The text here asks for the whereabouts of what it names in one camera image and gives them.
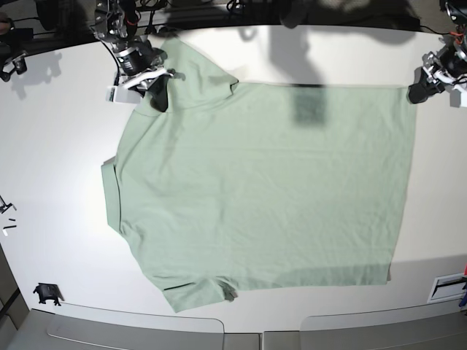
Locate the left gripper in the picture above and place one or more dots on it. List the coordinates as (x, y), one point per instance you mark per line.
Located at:
(438, 71)

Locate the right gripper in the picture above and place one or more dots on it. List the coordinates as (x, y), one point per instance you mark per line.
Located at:
(154, 81)

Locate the light green T-shirt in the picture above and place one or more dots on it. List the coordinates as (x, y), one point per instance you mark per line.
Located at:
(242, 186)

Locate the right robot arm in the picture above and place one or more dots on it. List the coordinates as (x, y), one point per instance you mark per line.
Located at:
(140, 66)

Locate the black table clamp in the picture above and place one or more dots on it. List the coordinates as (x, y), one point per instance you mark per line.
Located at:
(48, 292)

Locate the grey chair back right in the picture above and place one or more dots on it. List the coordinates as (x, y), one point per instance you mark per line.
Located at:
(434, 326)

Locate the grey chair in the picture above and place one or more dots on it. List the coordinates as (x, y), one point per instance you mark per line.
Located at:
(113, 336)
(434, 326)

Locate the grey chair back left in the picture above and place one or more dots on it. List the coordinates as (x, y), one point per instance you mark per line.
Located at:
(113, 336)

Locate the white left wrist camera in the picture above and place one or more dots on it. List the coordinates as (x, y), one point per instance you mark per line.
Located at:
(457, 99)

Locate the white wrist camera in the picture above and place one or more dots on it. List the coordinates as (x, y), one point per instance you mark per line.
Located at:
(121, 95)
(457, 99)

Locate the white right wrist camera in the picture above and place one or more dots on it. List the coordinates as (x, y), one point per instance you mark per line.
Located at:
(121, 95)

